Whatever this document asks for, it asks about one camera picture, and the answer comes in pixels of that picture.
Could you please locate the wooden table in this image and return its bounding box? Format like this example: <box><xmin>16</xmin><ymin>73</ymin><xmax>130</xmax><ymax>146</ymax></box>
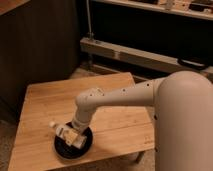
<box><xmin>8</xmin><ymin>73</ymin><xmax>154</xmax><ymax>171</ymax></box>

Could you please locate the clear plastic bottle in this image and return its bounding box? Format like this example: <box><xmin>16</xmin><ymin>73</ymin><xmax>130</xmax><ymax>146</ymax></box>
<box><xmin>49</xmin><ymin>121</ymin><xmax>87</xmax><ymax>149</ymax></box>

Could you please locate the metal pole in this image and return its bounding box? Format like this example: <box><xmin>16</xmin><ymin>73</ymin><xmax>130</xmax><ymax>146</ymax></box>
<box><xmin>86</xmin><ymin>0</ymin><xmax>94</xmax><ymax>40</ymax></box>

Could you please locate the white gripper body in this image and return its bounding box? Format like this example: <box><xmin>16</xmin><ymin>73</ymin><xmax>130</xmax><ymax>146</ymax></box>
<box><xmin>71</xmin><ymin>117</ymin><xmax>89</xmax><ymax>133</ymax></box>

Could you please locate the wooden cabinet top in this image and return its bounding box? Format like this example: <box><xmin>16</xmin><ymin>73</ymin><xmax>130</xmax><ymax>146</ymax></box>
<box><xmin>0</xmin><ymin>0</ymin><xmax>30</xmax><ymax>15</ymax></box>

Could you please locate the grey metal beam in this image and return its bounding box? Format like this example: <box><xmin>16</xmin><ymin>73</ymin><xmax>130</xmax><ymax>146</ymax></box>
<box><xmin>79</xmin><ymin>36</ymin><xmax>213</xmax><ymax>81</ymax></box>

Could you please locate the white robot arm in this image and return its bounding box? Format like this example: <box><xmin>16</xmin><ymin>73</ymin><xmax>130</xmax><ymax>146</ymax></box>
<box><xmin>72</xmin><ymin>71</ymin><xmax>213</xmax><ymax>171</ymax></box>

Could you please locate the black handle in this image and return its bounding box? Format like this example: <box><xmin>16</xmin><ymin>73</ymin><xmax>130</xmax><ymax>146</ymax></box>
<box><xmin>177</xmin><ymin>59</ymin><xmax>209</xmax><ymax>70</ymax></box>

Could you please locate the wooden shelf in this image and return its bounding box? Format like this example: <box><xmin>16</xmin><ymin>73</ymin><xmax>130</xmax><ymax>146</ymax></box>
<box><xmin>94</xmin><ymin>0</ymin><xmax>213</xmax><ymax>21</ymax></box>

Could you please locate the black ceramic bowl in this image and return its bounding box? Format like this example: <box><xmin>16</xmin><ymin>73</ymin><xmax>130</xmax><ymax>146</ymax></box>
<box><xmin>54</xmin><ymin>128</ymin><xmax>93</xmax><ymax>159</ymax></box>

